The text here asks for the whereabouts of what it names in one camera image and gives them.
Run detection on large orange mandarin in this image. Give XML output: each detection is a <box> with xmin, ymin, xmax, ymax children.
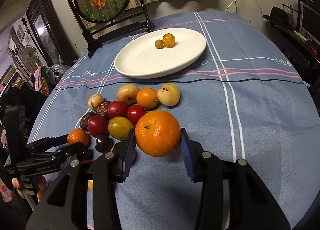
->
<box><xmin>67</xmin><ymin>128</ymin><xmax>89</xmax><ymax>146</ymax></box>

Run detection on red cherry tomato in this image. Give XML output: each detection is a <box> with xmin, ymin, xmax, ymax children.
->
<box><xmin>80</xmin><ymin>160</ymin><xmax>92</xmax><ymax>164</ymax></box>
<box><xmin>126</xmin><ymin>104</ymin><xmax>146</xmax><ymax>125</ymax></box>

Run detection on large red plum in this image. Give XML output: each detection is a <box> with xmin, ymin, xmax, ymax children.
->
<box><xmin>87</xmin><ymin>116</ymin><xmax>108</xmax><ymax>137</ymax></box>

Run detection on dark cherry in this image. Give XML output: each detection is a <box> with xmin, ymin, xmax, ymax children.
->
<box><xmin>95</xmin><ymin>135</ymin><xmax>113</xmax><ymax>154</ymax></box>

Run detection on pale melon purple stripe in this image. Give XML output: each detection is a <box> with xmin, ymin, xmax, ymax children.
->
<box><xmin>88</xmin><ymin>94</ymin><xmax>105</xmax><ymax>110</ymax></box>

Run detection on green-orange tomato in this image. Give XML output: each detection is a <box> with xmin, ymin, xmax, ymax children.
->
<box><xmin>108</xmin><ymin>117</ymin><xmax>135</xmax><ymax>141</ymax></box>

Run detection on smaller red plum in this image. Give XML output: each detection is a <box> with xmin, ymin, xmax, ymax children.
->
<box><xmin>107</xmin><ymin>101</ymin><xmax>127</xmax><ymax>119</ymax></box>

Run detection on mandarin with dark spots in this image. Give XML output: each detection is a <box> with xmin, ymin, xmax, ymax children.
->
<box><xmin>135</xmin><ymin>110</ymin><xmax>181</xmax><ymax>157</ymax></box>

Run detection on small spotted pale fruit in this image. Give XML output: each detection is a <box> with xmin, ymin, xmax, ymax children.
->
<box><xmin>157</xmin><ymin>83</ymin><xmax>181</xmax><ymax>106</ymax></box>

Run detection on small green-yellow longan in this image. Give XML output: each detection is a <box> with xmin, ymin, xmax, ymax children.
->
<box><xmin>155</xmin><ymin>39</ymin><xmax>164</xmax><ymax>49</ymax></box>

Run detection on small orange kumquat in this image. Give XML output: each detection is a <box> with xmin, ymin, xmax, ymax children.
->
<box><xmin>162</xmin><ymin>33</ymin><xmax>175</xmax><ymax>48</ymax></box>

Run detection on smooth orange fruit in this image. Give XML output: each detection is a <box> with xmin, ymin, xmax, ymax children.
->
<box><xmin>111</xmin><ymin>143</ymin><xmax>138</xmax><ymax>164</ymax></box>

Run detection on person's left hand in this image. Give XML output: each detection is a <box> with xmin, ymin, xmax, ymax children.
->
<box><xmin>11</xmin><ymin>174</ymin><xmax>48</xmax><ymax>203</ymax></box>

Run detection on clear plastic bag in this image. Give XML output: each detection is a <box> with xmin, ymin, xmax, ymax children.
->
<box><xmin>46</xmin><ymin>64</ymin><xmax>71</xmax><ymax>79</ymax></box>

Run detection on standing fan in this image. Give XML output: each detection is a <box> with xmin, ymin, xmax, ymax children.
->
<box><xmin>17</xmin><ymin>45</ymin><xmax>42</xmax><ymax>73</ymax></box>

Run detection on beige passion fruit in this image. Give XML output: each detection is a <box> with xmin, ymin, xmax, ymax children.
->
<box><xmin>116</xmin><ymin>84</ymin><xmax>140</xmax><ymax>105</ymax></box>

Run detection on blue striped tablecloth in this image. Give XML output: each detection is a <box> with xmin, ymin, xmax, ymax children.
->
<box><xmin>27</xmin><ymin>10</ymin><xmax>320</xmax><ymax>230</ymax></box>

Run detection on dark framed painting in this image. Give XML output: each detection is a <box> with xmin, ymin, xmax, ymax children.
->
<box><xmin>25</xmin><ymin>0</ymin><xmax>78</xmax><ymax>66</ymax></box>

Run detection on round orange fruit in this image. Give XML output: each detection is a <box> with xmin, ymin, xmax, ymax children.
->
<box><xmin>136</xmin><ymin>87</ymin><xmax>158</xmax><ymax>109</ymax></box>

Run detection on white round plate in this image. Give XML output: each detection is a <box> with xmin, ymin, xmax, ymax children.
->
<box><xmin>114</xmin><ymin>28</ymin><xmax>207</xmax><ymax>79</ymax></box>

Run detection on black framed goldfish screen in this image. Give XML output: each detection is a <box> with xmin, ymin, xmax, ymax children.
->
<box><xmin>67</xmin><ymin>0</ymin><xmax>155</xmax><ymax>58</ymax></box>

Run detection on black equipment shelf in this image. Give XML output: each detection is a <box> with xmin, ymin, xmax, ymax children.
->
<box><xmin>271</xmin><ymin>0</ymin><xmax>320</xmax><ymax>88</ymax></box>

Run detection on black hat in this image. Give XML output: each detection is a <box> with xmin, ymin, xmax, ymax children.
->
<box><xmin>263</xmin><ymin>6</ymin><xmax>293</xmax><ymax>30</ymax></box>

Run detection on computer monitor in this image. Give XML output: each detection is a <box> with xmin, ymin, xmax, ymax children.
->
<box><xmin>301</xmin><ymin>3</ymin><xmax>320</xmax><ymax>43</ymax></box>

